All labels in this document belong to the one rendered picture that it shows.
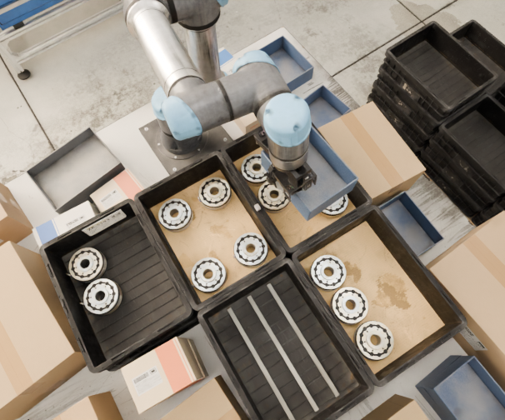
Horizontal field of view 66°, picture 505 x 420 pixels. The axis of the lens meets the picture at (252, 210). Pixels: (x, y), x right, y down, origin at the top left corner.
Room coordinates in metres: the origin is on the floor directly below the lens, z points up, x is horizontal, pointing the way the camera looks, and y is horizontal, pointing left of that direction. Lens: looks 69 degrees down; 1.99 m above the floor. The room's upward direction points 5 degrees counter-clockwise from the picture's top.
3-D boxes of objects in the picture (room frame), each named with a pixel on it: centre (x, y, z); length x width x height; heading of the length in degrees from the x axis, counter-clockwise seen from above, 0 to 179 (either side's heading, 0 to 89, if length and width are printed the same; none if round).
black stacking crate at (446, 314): (0.14, -0.31, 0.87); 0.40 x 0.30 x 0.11; 27
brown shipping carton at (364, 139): (0.60, -0.40, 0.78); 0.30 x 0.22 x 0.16; 24
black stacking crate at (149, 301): (0.23, 0.40, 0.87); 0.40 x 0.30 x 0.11; 27
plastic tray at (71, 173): (0.67, 0.61, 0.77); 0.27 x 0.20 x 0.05; 127
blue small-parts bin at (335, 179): (0.43, -0.15, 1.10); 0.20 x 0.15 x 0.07; 31
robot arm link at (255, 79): (0.45, -0.02, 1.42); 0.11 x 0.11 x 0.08; 20
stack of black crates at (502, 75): (1.33, -1.23, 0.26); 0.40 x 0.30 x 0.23; 30
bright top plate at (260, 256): (0.30, 0.02, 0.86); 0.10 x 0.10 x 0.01
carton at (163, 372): (-0.02, 0.28, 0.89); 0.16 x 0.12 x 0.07; 115
